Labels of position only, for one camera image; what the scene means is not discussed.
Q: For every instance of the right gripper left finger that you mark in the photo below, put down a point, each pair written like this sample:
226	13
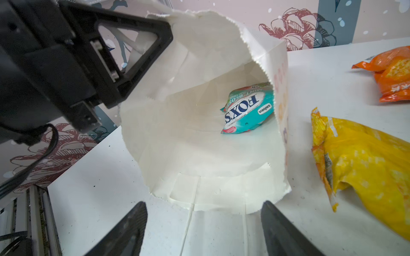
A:
126	238

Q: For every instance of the white printed paper bag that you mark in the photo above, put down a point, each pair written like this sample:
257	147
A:
172	121

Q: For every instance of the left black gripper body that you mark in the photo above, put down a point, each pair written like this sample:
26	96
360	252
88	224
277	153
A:
41	78

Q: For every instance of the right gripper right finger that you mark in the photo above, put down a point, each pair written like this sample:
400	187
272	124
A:
282	238

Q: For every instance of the orange snack packet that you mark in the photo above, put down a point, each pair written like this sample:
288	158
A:
391	70

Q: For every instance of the green white snack packet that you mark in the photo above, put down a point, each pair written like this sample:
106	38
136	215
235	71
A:
247	108

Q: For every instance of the aluminium mounting rail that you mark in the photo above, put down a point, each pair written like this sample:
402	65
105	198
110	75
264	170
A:
28	227

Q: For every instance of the yellow snack packet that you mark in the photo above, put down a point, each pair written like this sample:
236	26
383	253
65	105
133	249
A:
375	164

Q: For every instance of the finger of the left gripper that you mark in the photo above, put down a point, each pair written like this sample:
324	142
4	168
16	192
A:
113	46

